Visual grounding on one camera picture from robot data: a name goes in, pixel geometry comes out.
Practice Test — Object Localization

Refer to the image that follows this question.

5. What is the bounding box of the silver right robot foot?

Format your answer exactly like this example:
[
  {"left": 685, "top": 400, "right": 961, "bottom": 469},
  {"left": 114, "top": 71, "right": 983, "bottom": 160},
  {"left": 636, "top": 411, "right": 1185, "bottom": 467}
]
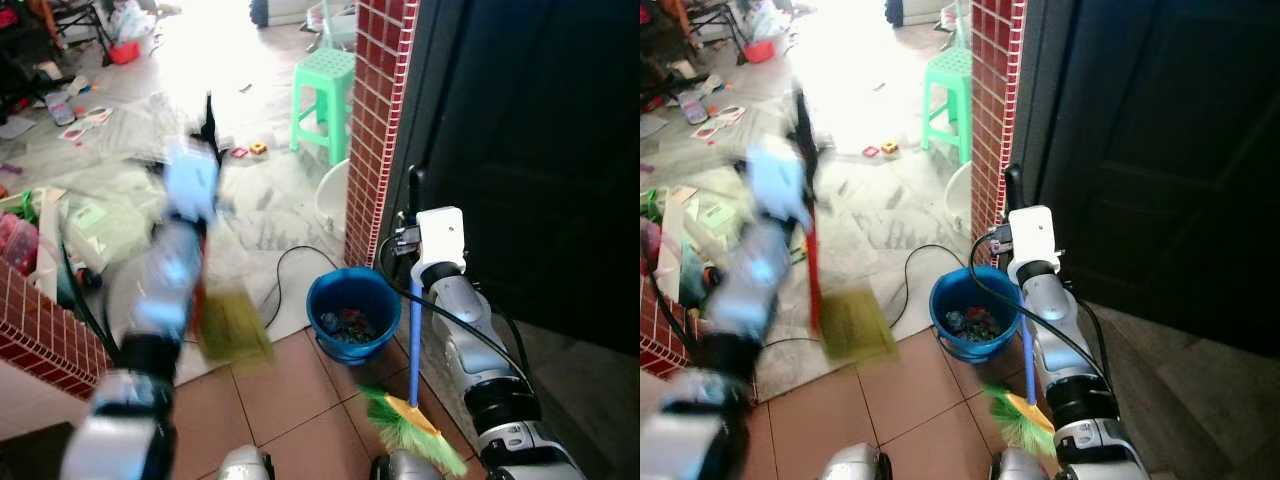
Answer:
[
  {"left": 989, "top": 446, "right": 1051, "bottom": 480},
  {"left": 369, "top": 449, "right": 433, "bottom": 480}
]

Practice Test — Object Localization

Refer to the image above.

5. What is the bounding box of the white plastic basin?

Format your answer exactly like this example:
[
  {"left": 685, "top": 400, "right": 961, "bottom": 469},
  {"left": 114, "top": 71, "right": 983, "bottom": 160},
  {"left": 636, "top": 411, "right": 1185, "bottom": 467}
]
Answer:
[
  {"left": 315, "top": 158, "right": 352, "bottom": 237},
  {"left": 942, "top": 158, "right": 974, "bottom": 235}
]

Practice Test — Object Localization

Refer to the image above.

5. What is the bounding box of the blue-handled green bristle broom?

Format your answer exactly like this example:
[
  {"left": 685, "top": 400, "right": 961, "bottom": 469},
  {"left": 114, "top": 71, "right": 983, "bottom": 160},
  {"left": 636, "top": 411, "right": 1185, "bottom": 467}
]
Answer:
[
  {"left": 984, "top": 296, "right": 1058, "bottom": 461},
  {"left": 358, "top": 278, "right": 470, "bottom": 480}
]

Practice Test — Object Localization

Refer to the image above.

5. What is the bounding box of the silver left robot foot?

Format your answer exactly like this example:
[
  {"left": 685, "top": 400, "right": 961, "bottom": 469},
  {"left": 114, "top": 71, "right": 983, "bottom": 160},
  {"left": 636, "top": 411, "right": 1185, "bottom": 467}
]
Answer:
[
  {"left": 217, "top": 444, "right": 277, "bottom": 480},
  {"left": 819, "top": 442, "right": 895, "bottom": 480}
]

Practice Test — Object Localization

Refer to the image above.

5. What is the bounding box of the colourful rubbish pile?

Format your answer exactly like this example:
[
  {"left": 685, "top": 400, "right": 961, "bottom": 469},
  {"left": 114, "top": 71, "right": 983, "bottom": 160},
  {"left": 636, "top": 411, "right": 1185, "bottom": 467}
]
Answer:
[
  {"left": 944, "top": 307, "right": 1004, "bottom": 343},
  {"left": 319, "top": 308, "right": 380, "bottom": 343}
]

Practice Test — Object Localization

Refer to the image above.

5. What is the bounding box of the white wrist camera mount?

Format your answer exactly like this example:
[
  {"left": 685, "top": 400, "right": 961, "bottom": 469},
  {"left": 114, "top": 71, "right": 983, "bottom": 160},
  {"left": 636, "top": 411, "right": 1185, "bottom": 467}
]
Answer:
[
  {"left": 1004, "top": 204, "right": 1062, "bottom": 287},
  {"left": 163, "top": 138, "right": 222, "bottom": 223},
  {"left": 413, "top": 206, "right": 469, "bottom": 283},
  {"left": 745, "top": 135, "right": 818, "bottom": 227}
]

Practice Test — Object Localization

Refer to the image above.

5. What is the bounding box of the thin black floor cable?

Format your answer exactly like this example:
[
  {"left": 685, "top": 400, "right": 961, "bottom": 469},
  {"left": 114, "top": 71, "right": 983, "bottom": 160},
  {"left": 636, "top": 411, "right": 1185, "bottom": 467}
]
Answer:
[
  {"left": 254, "top": 244, "right": 342, "bottom": 333},
  {"left": 884, "top": 242, "right": 967, "bottom": 333}
]

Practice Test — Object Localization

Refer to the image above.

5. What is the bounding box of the white plastic bag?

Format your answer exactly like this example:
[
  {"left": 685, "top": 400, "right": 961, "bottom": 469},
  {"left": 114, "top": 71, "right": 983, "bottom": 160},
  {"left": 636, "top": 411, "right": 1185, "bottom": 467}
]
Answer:
[
  {"left": 108, "top": 0, "right": 158, "bottom": 47},
  {"left": 748, "top": 0, "right": 793, "bottom": 44}
]

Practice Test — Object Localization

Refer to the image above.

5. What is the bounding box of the red-handled yellow-green dustpan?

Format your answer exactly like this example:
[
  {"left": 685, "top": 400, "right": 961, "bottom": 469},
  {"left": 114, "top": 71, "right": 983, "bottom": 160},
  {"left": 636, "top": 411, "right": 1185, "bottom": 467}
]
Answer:
[
  {"left": 788, "top": 88, "right": 900, "bottom": 367},
  {"left": 190, "top": 92, "right": 277, "bottom": 367}
]

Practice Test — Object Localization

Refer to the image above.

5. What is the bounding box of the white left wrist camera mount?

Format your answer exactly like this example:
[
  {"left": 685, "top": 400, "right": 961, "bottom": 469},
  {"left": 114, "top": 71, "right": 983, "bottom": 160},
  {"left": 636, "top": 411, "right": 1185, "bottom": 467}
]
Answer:
[
  {"left": 745, "top": 135, "right": 818, "bottom": 227},
  {"left": 163, "top": 138, "right": 222, "bottom": 223}
]

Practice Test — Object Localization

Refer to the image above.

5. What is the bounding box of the silver robot foot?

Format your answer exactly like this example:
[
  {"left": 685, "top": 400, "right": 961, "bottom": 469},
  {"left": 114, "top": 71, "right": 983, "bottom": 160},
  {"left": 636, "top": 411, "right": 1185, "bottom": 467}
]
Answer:
[
  {"left": 217, "top": 444, "right": 277, "bottom": 480},
  {"left": 369, "top": 449, "right": 433, "bottom": 480},
  {"left": 989, "top": 446, "right": 1051, "bottom": 480},
  {"left": 819, "top": 442, "right": 895, "bottom": 480}
]

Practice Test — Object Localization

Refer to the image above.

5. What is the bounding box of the dark wooden door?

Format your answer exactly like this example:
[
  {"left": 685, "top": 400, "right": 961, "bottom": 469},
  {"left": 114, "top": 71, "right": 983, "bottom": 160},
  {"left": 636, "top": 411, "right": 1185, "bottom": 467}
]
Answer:
[
  {"left": 1010, "top": 0, "right": 1280, "bottom": 359},
  {"left": 398, "top": 0, "right": 641, "bottom": 353}
]

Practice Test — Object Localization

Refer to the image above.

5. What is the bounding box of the blue plastic bucket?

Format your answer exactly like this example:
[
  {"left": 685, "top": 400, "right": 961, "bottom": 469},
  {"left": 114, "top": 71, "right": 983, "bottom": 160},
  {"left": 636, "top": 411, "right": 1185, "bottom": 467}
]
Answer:
[
  {"left": 305, "top": 266, "right": 404, "bottom": 364},
  {"left": 929, "top": 264, "right": 1024, "bottom": 364}
]

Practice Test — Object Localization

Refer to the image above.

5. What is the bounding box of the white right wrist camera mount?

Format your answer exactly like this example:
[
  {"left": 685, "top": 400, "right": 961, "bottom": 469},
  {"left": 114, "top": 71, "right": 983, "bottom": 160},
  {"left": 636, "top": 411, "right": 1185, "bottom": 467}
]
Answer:
[
  {"left": 1004, "top": 204, "right": 1062, "bottom": 287},
  {"left": 413, "top": 206, "right": 469, "bottom": 283}
]

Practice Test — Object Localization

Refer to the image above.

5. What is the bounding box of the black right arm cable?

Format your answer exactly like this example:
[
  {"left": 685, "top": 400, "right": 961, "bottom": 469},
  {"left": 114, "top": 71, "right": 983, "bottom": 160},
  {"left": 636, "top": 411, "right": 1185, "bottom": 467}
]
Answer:
[
  {"left": 378, "top": 232, "right": 536, "bottom": 386},
  {"left": 968, "top": 232, "right": 1119, "bottom": 391}
]

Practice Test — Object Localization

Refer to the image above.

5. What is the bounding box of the green plastic stool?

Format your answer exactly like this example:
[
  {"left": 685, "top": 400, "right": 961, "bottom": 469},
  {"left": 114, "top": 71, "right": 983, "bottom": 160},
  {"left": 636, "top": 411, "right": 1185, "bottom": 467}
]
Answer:
[
  {"left": 921, "top": 46, "right": 974, "bottom": 167},
  {"left": 289, "top": 47, "right": 358, "bottom": 167}
]

